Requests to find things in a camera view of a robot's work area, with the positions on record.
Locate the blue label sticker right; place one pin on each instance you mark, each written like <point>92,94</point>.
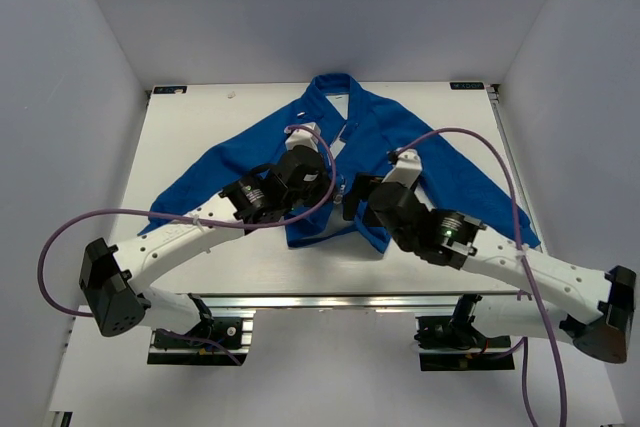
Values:
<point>466,85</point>

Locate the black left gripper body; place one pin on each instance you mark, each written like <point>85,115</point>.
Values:
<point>318,191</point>

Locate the aluminium table rail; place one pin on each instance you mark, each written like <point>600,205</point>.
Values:
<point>385,302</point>
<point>509,143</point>

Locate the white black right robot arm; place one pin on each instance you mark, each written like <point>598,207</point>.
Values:
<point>591,309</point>

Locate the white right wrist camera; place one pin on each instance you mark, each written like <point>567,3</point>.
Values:
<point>406,168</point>

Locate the blue label sticker left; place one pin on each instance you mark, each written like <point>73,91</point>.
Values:
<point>169,90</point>

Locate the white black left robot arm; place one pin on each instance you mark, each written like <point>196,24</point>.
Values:
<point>117,280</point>

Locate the aluminium front table rail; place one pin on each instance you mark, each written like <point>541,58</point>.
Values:
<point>385,302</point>

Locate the blue zip jacket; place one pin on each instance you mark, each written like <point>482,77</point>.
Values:
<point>361,128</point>

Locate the blue label sticker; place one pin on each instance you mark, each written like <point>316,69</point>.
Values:
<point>169,90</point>
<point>466,85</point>

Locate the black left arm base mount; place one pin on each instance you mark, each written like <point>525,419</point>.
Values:
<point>214,341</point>

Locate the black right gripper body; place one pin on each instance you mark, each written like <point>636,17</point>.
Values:
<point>402,242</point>

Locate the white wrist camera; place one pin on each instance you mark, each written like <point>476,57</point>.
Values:
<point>406,168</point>
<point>306,135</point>

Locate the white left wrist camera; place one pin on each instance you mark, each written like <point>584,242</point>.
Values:
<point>306,135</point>

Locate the aluminium right table rail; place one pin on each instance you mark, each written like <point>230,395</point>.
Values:
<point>509,143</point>

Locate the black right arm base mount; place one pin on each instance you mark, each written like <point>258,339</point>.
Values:
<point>450,343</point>

